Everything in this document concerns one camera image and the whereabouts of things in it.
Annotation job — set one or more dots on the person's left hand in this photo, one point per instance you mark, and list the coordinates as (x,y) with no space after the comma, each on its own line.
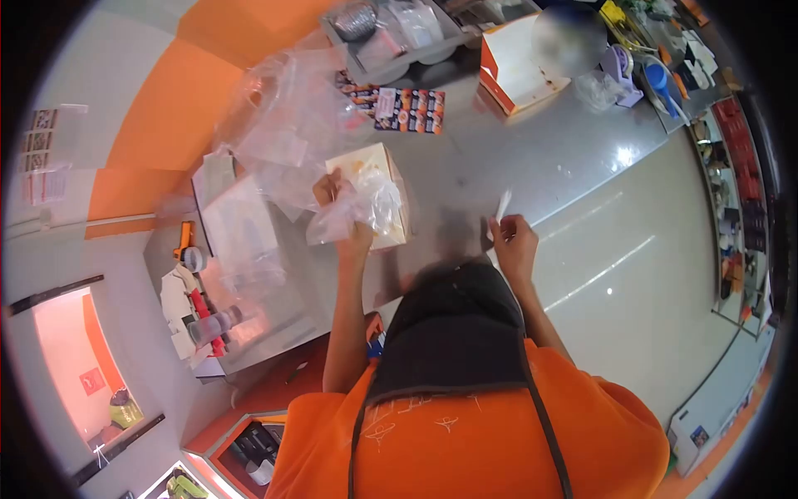
(355,240)

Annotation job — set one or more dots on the person's right hand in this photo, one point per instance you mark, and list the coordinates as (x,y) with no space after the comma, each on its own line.
(517,249)

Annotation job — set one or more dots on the person's left fingers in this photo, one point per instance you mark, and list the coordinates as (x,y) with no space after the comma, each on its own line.
(325,187)

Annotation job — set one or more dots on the person's right fingers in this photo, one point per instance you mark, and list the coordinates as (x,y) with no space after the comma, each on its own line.
(504,228)

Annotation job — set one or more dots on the white paper strip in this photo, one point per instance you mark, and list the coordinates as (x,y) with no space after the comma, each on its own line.
(502,204)

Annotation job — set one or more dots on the clear plastic bag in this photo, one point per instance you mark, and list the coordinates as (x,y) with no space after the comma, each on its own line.
(374,203)

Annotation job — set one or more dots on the cream cardboard food box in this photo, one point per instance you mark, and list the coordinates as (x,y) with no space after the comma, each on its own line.
(374,159)

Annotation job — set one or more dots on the pile of clear plastic bags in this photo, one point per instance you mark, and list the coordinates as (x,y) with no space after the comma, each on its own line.
(287,125)

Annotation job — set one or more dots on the clear acrylic stand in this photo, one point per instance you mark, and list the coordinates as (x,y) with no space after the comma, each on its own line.
(240,224)

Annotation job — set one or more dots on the printed menu leaflet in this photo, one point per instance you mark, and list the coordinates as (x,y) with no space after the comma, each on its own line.
(408,109)

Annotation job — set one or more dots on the orange tape dispenser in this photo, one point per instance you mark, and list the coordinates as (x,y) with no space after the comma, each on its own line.
(187,240)

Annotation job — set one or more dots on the open white orange carton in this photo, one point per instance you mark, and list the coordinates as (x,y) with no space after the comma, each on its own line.
(514,65)

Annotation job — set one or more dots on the grey tray shelf with containers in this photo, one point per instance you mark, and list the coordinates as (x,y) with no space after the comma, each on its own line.
(393,37)

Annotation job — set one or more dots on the crumpled clear plastic wrap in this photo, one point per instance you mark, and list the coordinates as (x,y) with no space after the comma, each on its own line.
(595,90)

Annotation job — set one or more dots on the red plastic tool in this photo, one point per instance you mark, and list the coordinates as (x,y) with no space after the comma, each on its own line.
(202,309)

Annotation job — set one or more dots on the clear plastic cup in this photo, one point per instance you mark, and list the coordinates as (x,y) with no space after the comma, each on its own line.
(212,325)

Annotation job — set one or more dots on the stack of white paper pieces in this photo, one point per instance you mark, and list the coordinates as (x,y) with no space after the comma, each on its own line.
(176,305)

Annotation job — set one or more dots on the purple tape dispenser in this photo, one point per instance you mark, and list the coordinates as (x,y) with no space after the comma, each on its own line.
(620,68)

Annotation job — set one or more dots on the person's body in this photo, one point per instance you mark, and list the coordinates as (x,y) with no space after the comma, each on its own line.
(474,436)

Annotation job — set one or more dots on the blue plastic cup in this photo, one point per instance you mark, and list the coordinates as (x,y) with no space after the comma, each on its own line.
(659,84)

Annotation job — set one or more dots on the full shop shelf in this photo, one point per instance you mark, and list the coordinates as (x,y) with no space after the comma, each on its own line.
(739,212)

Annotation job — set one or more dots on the orange display case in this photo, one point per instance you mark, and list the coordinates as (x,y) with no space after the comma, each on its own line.
(243,449)

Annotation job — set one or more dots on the white chest cabinet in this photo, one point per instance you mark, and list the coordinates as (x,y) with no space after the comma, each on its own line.
(723,399)

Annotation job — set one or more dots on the window opening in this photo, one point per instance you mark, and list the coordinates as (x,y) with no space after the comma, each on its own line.
(81,368)

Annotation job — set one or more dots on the wall posters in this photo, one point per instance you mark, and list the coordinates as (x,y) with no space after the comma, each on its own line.
(47,156)

